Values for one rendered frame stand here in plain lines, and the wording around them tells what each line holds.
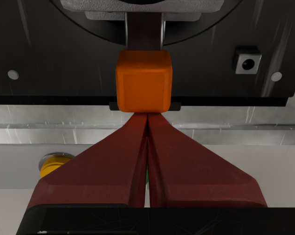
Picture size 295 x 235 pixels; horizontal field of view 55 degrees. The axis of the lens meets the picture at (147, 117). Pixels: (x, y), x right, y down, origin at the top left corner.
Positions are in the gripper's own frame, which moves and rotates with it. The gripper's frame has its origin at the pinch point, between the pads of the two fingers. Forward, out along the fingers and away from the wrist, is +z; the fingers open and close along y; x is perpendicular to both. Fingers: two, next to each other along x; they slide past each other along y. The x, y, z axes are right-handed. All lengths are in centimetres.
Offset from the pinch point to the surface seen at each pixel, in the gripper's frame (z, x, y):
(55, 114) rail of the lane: 10.7, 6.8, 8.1
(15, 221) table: 21, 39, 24
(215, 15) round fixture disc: 7.5, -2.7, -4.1
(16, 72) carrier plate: 9.5, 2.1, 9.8
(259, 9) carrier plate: 9.5, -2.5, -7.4
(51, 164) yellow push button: 9.8, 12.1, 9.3
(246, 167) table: 21.2, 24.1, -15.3
